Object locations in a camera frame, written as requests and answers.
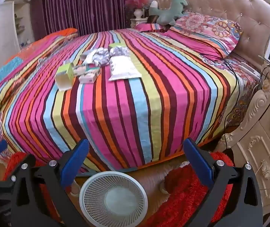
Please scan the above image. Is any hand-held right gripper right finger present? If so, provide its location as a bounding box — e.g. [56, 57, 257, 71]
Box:
[183, 138, 264, 227]

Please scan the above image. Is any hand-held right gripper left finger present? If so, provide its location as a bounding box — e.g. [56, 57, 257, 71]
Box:
[11, 138, 90, 227]

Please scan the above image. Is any white mesh wastebasket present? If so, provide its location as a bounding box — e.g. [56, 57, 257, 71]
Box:
[79, 171, 148, 227]

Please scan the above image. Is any green white carton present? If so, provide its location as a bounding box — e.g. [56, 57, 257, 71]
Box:
[55, 63, 75, 91]

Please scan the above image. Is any tissue packet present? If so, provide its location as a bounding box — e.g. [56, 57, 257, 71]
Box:
[73, 65, 101, 84]

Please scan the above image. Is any white plastic bag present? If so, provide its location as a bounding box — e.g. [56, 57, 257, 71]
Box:
[108, 55, 142, 81]

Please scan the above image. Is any foil wrapper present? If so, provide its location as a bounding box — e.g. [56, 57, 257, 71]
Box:
[110, 46, 129, 57]
[91, 48, 110, 67]

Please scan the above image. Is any red shaggy rug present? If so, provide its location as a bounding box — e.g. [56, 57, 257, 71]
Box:
[2, 151, 235, 227]

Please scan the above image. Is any striped bed sheet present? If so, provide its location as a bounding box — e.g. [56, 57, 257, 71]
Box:
[0, 30, 242, 173]

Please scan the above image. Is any carved cream nightstand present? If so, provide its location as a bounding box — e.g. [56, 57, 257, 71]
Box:
[217, 66, 270, 215]

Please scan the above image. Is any orange and blue quilt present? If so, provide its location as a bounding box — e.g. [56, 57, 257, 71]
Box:
[0, 28, 79, 100]

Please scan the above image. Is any white power strip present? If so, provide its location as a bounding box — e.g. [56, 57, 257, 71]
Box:
[238, 61, 261, 78]

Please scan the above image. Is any white wardrobe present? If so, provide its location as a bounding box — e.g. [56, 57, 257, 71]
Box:
[0, 0, 35, 67]

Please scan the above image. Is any floral pillow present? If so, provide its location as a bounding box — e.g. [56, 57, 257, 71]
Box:
[168, 11, 243, 58]

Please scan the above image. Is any pink striped pillow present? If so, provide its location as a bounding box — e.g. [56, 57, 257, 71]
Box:
[135, 22, 173, 32]

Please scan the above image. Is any small cream bedside table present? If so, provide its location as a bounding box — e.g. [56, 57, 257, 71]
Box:
[130, 18, 148, 28]

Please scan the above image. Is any green plush shark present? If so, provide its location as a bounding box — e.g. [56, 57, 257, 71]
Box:
[148, 0, 189, 26]

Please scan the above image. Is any purple curtain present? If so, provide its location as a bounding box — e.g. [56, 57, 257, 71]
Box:
[30, 0, 141, 40]

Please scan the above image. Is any tufted beige headboard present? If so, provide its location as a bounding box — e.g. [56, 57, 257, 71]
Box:
[154, 0, 270, 59]

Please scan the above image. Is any pink flower bouquet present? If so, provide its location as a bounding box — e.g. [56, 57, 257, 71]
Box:
[124, 0, 150, 11]

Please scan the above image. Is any black cable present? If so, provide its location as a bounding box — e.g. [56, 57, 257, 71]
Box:
[200, 21, 270, 147]

